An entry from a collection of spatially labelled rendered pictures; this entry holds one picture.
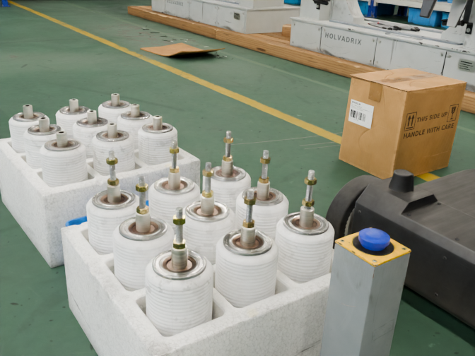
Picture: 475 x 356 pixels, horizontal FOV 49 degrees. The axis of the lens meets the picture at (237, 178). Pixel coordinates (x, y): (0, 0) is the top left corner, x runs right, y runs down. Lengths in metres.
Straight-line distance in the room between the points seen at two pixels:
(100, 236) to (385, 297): 0.48
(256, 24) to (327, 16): 0.73
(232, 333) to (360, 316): 0.18
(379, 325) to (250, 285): 0.19
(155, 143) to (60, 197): 0.26
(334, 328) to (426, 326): 0.39
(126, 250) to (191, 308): 0.15
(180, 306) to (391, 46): 2.50
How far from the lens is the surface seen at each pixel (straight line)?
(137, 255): 0.80
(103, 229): 0.91
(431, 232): 1.05
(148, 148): 1.26
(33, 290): 1.17
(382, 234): 0.70
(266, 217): 0.91
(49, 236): 1.19
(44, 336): 1.05
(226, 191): 0.99
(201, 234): 0.85
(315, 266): 0.86
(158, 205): 0.95
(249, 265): 0.76
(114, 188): 0.91
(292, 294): 0.82
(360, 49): 3.21
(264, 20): 4.16
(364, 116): 1.75
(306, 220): 0.85
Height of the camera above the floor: 0.66
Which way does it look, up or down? 24 degrees down
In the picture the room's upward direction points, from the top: 3 degrees clockwise
